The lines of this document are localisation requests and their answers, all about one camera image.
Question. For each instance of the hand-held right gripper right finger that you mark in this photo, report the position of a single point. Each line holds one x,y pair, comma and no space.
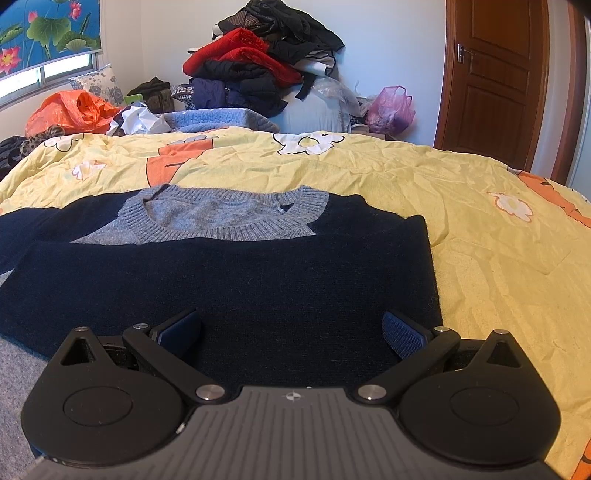
402,333

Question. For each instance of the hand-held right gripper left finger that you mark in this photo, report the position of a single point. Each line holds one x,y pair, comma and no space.
180,330

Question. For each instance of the navy and grey knit sweater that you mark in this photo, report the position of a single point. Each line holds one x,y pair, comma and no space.
258,281

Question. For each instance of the pile of clothes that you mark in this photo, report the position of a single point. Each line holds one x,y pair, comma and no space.
258,60

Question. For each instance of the yellow floral bed sheet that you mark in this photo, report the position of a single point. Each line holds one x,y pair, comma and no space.
485,258

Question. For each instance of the cardboard box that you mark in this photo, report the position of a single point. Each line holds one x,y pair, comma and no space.
387,135

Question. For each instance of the blue knit blanket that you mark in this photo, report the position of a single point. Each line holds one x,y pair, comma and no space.
217,120

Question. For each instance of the crumpled white paper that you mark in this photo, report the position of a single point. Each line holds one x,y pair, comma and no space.
138,120

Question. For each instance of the pink plastic bag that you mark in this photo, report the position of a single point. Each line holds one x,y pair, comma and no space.
390,108

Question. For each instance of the light grey covered bundle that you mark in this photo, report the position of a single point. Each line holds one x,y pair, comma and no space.
314,117

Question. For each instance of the dark brown bag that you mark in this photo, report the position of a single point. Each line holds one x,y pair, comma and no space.
152,92

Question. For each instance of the dark patterned cloth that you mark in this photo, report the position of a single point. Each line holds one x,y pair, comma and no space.
14,154

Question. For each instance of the orange plastic bag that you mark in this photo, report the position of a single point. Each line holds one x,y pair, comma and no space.
64,110

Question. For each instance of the clear plastic bag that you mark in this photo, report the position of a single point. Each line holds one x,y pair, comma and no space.
334,92

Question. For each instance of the floral pillow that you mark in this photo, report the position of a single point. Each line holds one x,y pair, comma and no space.
101,85

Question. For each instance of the brown wooden door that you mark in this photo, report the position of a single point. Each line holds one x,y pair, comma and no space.
494,78

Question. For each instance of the window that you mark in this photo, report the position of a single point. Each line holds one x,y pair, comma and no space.
51,71

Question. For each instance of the lotus print window blind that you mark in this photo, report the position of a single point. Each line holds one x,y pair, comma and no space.
46,27

